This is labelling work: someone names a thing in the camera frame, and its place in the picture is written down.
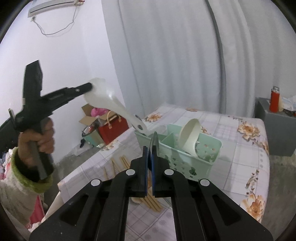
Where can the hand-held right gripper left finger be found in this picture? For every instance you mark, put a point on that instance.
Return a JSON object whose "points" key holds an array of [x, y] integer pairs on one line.
{"points": [[138, 176]]}

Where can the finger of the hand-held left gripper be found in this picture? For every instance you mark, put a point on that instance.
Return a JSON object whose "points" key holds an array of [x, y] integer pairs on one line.
{"points": [[69, 91]]}

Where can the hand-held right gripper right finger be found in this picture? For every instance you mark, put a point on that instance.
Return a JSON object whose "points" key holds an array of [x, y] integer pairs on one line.
{"points": [[159, 176]]}

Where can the pile of wooden chopsticks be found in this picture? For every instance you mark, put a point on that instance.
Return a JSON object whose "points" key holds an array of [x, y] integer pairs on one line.
{"points": [[124, 162]]}

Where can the white plastic rice paddle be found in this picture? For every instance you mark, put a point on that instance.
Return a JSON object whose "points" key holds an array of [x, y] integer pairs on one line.
{"points": [[101, 95]]}

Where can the cream plastic rice paddle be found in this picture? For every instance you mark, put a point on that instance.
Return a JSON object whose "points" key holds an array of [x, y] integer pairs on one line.
{"points": [[188, 136]]}

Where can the green plastic utensil basket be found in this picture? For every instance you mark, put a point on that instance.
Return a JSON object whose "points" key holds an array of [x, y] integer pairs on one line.
{"points": [[203, 150]]}

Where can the person's left forearm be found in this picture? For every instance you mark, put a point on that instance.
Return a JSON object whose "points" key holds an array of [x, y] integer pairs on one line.
{"points": [[16, 192]]}

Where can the person's left hand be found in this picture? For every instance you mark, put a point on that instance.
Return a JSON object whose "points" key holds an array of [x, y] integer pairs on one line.
{"points": [[47, 139]]}

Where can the cardboard box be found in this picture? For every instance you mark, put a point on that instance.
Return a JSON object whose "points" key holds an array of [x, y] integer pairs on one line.
{"points": [[86, 120]]}

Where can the pink plastic bag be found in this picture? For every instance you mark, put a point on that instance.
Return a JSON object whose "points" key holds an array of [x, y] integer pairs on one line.
{"points": [[96, 112]]}

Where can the black furniture panel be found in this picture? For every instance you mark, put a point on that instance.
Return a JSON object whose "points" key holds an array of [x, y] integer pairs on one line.
{"points": [[5, 136]]}

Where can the teal bag on floor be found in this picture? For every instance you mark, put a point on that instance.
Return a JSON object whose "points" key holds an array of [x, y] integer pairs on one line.
{"points": [[92, 139]]}

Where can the red tote bag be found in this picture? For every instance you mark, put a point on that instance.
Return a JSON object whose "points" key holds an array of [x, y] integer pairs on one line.
{"points": [[113, 129]]}

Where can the black power plug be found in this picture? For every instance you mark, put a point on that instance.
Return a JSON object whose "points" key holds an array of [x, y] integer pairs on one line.
{"points": [[82, 143]]}

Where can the floral checked tablecloth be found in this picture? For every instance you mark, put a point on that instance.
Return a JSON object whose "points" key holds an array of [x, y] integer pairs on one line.
{"points": [[231, 148]]}

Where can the white air conditioner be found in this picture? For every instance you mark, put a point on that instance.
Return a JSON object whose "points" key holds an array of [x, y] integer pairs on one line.
{"points": [[53, 7]]}

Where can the white curtain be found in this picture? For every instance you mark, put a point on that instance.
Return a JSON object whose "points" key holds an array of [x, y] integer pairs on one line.
{"points": [[173, 58]]}

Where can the grey cabinet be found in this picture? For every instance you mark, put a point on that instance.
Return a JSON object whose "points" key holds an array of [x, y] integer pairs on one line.
{"points": [[277, 134]]}

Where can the red thermos bottle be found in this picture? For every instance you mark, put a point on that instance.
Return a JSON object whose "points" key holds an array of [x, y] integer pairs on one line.
{"points": [[274, 102]]}

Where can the white plastic bag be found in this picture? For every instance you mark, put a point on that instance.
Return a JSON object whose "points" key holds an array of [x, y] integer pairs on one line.
{"points": [[289, 102]]}

